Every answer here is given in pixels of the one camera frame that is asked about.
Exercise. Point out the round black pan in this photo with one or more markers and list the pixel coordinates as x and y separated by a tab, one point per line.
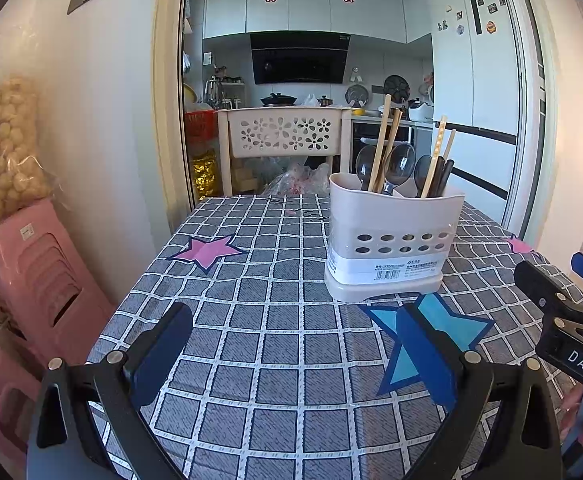
396	87

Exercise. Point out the hanging plastic bag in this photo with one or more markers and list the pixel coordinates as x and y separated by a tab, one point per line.
187	61

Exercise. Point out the white plastic utensil holder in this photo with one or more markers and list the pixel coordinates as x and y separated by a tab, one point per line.
386	230

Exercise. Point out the gold foil package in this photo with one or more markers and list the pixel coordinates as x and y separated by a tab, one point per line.
205	175

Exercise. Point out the clear plastic bag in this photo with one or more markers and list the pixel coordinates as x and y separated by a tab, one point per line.
296	180

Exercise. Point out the blue patterned wooden chopstick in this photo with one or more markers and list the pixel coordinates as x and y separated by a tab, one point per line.
434	155

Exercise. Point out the small cooking pot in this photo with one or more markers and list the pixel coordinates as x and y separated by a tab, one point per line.
325	101

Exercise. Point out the beige flower-cutout storage cart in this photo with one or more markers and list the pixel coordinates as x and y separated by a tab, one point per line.
251	132

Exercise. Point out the yellow basin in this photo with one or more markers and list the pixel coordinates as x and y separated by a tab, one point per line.
191	94

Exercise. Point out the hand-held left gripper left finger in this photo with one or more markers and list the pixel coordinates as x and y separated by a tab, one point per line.
161	355

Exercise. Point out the stack of pink plastic stools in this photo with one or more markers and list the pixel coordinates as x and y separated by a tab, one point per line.
36	270

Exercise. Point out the white refrigerator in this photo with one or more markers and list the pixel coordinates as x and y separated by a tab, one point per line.
471	75

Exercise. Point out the round orange fridge magnet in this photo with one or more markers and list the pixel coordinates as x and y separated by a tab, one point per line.
491	27

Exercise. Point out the white upper cabinets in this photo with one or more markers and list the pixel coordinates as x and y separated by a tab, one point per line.
311	10

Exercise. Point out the grey checked tablecloth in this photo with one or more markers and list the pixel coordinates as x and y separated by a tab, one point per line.
271	360

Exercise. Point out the white plastic bag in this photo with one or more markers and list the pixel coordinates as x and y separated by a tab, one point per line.
310	100

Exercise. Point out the black built-in oven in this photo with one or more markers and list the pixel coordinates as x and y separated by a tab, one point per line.
364	135

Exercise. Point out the red plastic basket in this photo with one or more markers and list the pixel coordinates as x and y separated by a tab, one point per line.
200	124

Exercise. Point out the black strip fridge magnet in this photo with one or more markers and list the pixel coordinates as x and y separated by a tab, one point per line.
476	16

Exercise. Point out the black range hood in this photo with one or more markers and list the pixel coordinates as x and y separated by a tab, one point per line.
296	60

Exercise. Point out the black wok with lid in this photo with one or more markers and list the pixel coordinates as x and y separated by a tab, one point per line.
277	100

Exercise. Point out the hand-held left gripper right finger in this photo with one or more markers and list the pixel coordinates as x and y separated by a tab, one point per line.
426	355

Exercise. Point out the white rice cooker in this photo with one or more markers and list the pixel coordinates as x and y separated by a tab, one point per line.
420	111

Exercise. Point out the bag of yellow balls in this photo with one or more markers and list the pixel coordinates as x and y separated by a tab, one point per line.
1	160

